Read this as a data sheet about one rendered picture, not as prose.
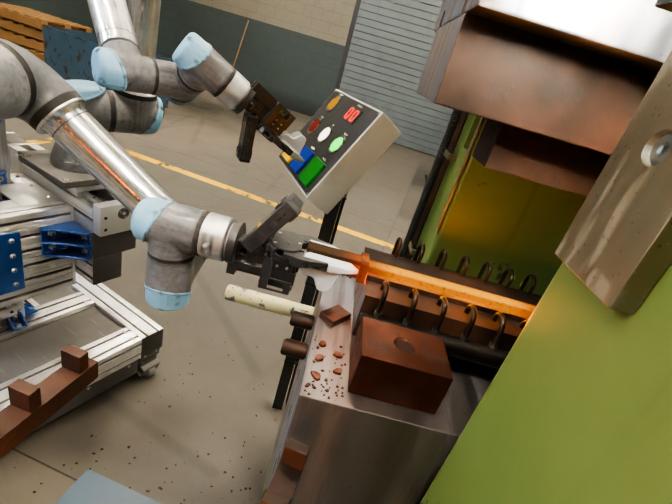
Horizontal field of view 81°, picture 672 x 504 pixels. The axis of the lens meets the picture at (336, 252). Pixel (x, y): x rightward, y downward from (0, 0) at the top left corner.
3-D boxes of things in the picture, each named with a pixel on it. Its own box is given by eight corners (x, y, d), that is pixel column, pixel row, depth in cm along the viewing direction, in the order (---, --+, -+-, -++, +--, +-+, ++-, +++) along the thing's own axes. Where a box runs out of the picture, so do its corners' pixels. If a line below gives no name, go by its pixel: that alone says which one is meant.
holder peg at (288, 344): (278, 357, 62) (282, 344, 61) (282, 346, 64) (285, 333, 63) (303, 364, 62) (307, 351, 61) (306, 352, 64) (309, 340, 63)
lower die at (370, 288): (351, 335, 62) (366, 290, 58) (355, 274, 80) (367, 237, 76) (601, 402, 64) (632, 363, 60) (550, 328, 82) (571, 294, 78)
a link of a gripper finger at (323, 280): (350, 294, 67) (298, 278, 67) (360, 264, 64) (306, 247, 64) (348, 304, 64) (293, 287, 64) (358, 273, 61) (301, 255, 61)
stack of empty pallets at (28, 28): (-28, 51, 567) (-35, -5, 537) (31, 55, 646) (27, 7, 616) (45, 75, 551) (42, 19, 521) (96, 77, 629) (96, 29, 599)
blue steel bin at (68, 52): (45, 87, 495) (42, 23, 464) (106, 91, 564) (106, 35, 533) (110, 116, 457) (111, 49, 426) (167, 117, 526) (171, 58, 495)
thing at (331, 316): (331, 327, 62) (333, 321, 62) (318, 317, 64) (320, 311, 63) (349, 319, 66) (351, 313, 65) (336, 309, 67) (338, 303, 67)
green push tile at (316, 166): (305, 186, 101) (324, 164, 100) (297, 176, 107) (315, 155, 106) (309, 190, 102) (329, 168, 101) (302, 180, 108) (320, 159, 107)
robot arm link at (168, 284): (201, 285, 78) (207, 237, 74) (181, 319, 68) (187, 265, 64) (161, 277, 78) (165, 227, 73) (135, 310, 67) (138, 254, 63)
